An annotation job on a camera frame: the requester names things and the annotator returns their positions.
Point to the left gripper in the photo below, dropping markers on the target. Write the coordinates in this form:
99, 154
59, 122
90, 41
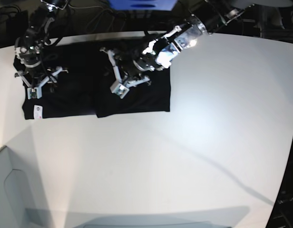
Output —
129, 67

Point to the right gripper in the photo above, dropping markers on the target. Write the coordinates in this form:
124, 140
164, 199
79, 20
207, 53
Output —
47, 67

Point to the black T-shirt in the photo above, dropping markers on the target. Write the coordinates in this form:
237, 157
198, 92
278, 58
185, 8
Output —
85, 90

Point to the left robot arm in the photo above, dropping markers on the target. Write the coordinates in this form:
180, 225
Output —
156, 51

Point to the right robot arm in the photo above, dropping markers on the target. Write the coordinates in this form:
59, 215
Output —
28, 49

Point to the blue box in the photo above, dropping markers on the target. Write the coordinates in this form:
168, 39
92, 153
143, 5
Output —
163, 5

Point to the black equipment box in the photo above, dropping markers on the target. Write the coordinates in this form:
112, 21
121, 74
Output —
13, 22

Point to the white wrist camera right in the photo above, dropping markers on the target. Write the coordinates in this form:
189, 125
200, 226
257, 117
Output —
34, 93

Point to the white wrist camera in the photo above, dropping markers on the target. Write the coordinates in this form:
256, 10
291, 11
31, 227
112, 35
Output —
119, 89
34, 93

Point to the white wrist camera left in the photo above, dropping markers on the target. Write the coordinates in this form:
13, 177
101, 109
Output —
119, 89

